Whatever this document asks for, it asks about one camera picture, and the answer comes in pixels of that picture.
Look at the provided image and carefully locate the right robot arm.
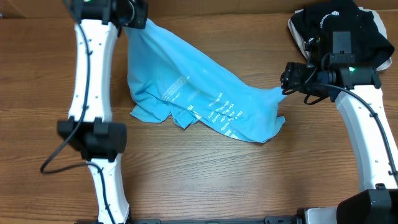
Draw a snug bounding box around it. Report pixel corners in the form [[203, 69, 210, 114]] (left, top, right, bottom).
[[280, 31, 397, 223]]

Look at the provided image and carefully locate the black folded garment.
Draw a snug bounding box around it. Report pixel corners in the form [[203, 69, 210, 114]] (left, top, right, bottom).
[[290, 0, 395, 71]]

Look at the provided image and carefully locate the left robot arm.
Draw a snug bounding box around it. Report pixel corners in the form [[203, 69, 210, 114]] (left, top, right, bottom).
[[57, 0, 148, 223]]

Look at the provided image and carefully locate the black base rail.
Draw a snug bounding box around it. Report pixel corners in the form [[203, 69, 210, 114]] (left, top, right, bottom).
[[132, 215, 303, 224]]

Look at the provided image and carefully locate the light blue t-shirt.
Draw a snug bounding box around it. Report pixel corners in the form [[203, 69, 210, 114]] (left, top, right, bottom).
[[125, 20, 285, 143]]

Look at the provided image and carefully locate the beige folded garment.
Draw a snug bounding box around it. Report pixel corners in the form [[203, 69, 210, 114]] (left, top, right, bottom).
[[287, 6, 392, 72]]

